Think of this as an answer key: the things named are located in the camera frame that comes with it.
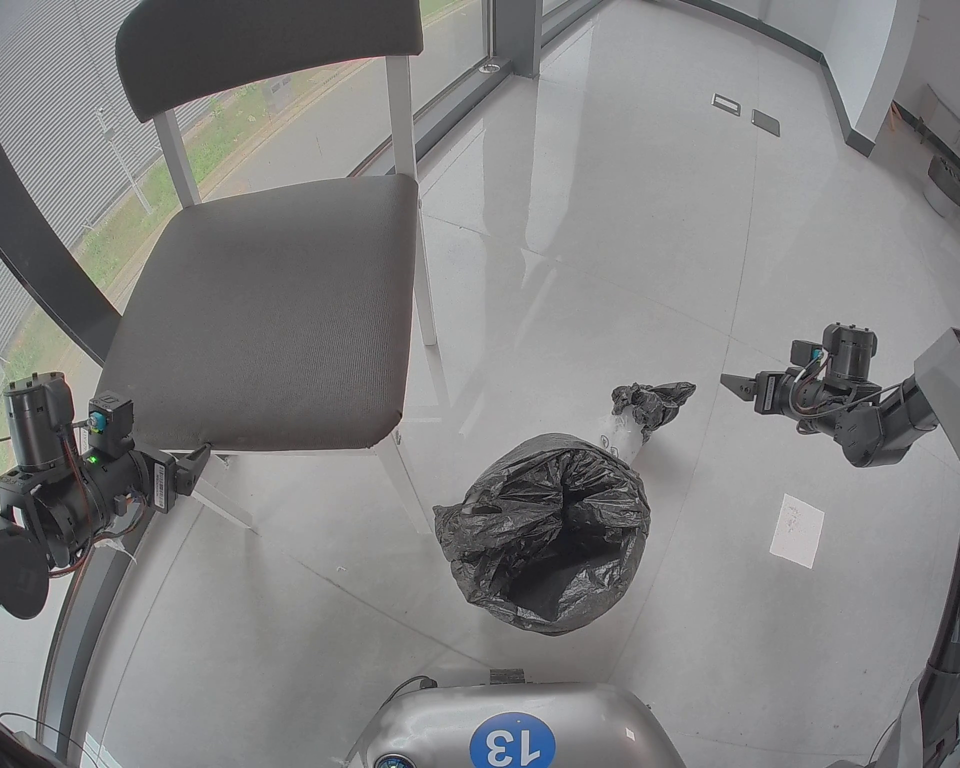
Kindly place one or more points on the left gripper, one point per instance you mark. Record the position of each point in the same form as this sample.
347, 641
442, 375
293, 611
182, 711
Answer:
127, 487

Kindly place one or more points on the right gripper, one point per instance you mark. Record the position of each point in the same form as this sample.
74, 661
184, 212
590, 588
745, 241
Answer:
769, 394

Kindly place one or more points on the black plastic bag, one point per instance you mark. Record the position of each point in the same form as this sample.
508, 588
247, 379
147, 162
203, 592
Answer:
525, 510

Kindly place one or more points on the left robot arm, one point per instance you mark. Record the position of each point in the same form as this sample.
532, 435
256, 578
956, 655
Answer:
34, 420

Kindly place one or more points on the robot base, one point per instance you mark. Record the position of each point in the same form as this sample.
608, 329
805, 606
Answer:
517, 727

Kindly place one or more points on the crumpled black plastic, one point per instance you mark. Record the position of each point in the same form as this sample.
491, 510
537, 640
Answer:
652, 405

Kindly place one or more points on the clear printed wrapper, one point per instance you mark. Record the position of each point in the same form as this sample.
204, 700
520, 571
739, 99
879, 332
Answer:
624, 439

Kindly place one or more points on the grey and white chair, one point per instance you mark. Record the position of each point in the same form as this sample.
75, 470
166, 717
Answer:
270, 315

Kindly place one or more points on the small grey waste basket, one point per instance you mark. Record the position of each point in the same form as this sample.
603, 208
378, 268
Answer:
943, 191

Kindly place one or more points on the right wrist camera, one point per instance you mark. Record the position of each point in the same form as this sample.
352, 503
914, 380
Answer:
805, 354

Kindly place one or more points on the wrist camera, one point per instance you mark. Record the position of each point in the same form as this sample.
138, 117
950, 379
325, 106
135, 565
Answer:
805, 354
112, 416

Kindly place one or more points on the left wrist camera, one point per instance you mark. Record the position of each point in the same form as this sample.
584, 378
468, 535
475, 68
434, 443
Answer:
112, 416

